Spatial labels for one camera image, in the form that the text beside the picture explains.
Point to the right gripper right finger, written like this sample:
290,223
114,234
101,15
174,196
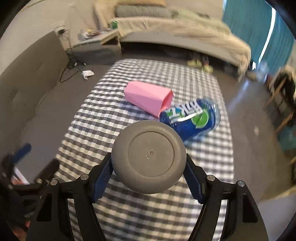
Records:
243,220

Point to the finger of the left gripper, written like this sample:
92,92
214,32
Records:
20,153
48,172

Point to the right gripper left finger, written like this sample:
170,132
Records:
51,219

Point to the grey plastic cup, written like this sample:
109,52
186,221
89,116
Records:
148,157

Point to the pink faceted cup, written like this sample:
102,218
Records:
149,97

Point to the grey sofa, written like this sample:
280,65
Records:
39,98

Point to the blue labelled water bottle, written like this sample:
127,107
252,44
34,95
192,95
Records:
193,118

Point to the wooden chair with clothes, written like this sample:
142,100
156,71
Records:
282,84

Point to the white bedside table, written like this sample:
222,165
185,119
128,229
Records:
101,39

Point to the green slipper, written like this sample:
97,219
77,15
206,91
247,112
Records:
194,63
207,68

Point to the green can on nightstand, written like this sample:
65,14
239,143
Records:
114,25

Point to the teal curtain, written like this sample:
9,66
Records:
260,34

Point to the bed with beige sheet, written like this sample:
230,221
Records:
156,22

